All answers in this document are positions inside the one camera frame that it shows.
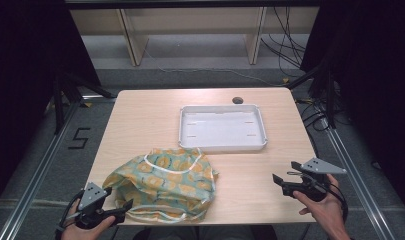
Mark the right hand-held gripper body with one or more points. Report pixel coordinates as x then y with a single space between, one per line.
311 188

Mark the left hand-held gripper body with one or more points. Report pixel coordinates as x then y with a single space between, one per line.
91 196

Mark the green yellow patterned cloth bag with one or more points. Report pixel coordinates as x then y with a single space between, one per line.
166 185

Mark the white plastic tray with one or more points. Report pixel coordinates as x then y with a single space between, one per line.
221 128

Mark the person's right hand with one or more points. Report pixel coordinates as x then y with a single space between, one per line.
328 210

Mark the person's left hand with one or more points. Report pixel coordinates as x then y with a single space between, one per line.
80 233

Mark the black metal stand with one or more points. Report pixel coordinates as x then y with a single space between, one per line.
330 100
59 106

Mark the black curtain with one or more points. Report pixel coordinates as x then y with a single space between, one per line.
26 83
373 83

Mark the beige desk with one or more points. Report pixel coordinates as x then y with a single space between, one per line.
136 40

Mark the aluminium floor rail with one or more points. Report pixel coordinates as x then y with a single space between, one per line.
360 186
36 180

